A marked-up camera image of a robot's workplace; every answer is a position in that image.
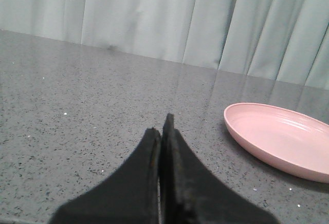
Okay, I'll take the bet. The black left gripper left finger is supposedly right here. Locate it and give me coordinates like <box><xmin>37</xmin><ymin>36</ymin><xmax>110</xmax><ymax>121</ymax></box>
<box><xmin>50</xmin><ymin>128</ymin><xmax>161</xmax><ymax>223</ymax></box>

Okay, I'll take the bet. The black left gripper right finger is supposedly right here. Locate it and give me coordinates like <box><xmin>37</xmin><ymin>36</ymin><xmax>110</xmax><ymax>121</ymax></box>
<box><xmin>159</xmin><ymin>114</ymin><xmax>278</xmax><ymax>223</ymax></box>

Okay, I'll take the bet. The white curtain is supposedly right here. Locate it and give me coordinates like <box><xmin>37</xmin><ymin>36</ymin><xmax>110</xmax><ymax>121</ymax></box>
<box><xmin>1</xmin><ymin>0</ymin><xmax>328</xmax><ymax>89</ymax></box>

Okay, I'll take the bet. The pink plate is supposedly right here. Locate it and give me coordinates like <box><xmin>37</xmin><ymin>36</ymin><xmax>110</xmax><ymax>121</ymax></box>
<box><xmin>224</xmin><ymin>103</ymin><xmax>328</xmax><ymax>183</ymax></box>

